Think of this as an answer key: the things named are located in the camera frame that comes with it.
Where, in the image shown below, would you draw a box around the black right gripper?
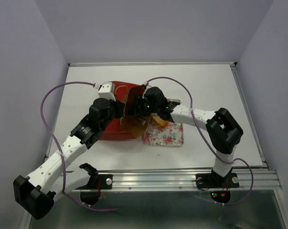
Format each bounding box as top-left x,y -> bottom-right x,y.
126,95 -> 159,117

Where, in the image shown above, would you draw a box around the red paper bag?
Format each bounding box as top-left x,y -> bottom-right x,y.
100,81 -> 152,141

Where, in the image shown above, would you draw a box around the orange round fake bread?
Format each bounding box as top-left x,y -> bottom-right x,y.
152,114 -> 169,128

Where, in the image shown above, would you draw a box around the metal tongs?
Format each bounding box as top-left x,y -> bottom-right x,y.
138,117 -> 146,125

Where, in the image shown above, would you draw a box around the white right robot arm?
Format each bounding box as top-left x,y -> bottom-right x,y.
127,87 -> 244,186

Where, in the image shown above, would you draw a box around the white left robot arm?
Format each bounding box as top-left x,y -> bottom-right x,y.
13,98 -> 125,219

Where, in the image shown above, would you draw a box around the floral rectangular tray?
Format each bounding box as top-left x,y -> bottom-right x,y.
143,99 -> 185,148

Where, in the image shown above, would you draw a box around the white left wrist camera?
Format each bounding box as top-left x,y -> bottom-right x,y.
94,82 -> 116,101

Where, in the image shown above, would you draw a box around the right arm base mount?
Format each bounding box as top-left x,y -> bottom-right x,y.
195,171 -> 240,204

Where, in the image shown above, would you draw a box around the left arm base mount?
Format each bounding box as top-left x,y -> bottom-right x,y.
77,163 -> 113,207

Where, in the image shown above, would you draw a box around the aluminium front mounting rail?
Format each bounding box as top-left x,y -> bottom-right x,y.
62,169 -> 283,191

